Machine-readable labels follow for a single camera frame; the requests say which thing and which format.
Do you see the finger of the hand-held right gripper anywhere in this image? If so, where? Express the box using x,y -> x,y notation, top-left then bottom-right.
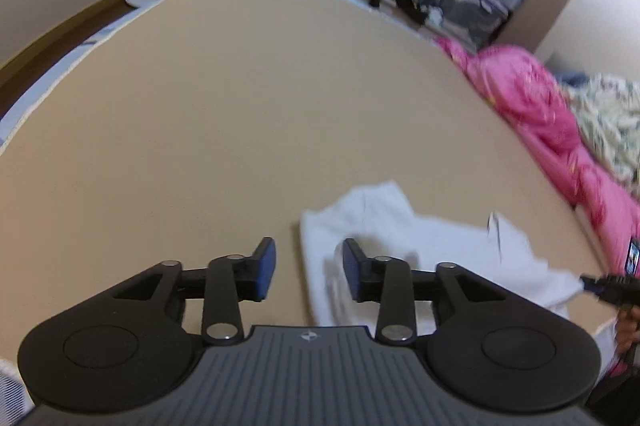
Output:
580,272 -> 640,307

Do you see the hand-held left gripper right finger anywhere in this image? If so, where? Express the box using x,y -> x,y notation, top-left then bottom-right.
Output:
342,238 -> 513,348

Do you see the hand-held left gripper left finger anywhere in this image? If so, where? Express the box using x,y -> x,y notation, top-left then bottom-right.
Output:
112,236 -> 277,348

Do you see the white small garment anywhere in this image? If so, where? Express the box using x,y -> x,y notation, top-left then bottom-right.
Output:
299,180 -> 586,339

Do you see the person's right hand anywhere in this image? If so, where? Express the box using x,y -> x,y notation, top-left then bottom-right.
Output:
615,305 -> 640,359

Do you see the floral patterned blanket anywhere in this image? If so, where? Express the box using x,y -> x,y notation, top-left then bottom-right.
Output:
559,73 -> 640,187

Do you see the beige bed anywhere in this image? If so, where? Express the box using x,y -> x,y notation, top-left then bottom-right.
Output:
0,0 -> 621,359

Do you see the pink blanket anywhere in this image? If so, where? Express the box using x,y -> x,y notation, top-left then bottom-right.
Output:
434,36 -> 640,279

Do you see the grey storage bin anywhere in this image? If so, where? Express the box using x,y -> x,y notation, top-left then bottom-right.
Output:
425,0 -> 512,47

